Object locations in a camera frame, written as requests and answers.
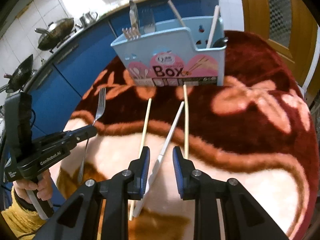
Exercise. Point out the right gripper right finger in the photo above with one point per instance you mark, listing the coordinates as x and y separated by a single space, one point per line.
223 209

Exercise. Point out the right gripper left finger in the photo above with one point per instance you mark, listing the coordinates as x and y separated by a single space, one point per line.
100 209

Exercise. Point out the white chopstick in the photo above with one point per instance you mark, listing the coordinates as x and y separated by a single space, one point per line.
213 26
135 209

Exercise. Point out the bamboo chopstick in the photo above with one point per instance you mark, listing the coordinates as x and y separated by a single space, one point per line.
176 13
186 122
142 142

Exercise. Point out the black spoon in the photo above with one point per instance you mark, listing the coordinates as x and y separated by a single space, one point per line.
220 42

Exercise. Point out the yellow sleeve forearm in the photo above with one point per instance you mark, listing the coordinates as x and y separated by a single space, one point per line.
22 218

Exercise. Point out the person's left hand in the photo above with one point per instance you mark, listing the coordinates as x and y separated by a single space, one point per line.
43 187

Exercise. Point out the blue base cabinets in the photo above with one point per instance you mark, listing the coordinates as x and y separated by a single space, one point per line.
61 83

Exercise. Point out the red floral blanket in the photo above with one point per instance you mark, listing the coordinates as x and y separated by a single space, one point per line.
256 128

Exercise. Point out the light blue utensil box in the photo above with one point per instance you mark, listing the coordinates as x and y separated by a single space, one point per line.
174 55

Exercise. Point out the wok with lid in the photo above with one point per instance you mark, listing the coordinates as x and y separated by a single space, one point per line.
54 34

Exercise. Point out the steel kettle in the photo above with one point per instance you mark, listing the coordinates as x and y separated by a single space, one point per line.
88 18

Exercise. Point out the wooden door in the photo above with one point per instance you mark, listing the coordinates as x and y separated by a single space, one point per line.
288 27

